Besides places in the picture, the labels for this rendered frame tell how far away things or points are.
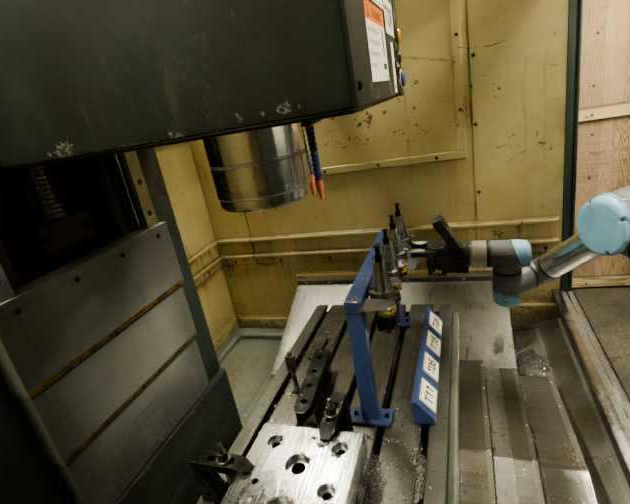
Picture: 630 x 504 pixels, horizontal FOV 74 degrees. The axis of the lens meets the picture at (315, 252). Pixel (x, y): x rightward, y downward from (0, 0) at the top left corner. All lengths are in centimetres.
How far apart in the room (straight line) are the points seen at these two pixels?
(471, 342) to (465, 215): 48
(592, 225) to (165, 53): 82
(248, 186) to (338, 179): 112
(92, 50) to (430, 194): 130
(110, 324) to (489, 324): 126
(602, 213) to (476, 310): 85
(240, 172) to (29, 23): 35
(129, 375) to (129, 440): 15
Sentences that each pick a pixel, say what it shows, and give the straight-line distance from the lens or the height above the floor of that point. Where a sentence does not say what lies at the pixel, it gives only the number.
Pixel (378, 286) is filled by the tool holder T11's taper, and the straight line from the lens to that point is 93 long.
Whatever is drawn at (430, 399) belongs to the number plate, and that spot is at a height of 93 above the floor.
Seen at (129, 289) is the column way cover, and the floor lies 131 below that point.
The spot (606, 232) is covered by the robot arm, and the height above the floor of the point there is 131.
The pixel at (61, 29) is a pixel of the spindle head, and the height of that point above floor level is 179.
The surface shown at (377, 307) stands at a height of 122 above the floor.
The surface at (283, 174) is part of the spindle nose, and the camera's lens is 64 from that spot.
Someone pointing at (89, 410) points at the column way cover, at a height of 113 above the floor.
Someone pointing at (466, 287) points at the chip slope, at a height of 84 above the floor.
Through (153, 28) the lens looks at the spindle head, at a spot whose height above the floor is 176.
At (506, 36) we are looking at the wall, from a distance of 165.
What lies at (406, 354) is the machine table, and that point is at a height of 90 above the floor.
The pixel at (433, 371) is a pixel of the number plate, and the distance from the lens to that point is 118.
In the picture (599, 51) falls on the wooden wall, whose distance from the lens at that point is 333.
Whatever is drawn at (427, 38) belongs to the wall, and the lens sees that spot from 164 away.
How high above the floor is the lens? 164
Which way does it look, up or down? 20 degrees down
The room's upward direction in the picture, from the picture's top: 11 degrees counter-clockwise
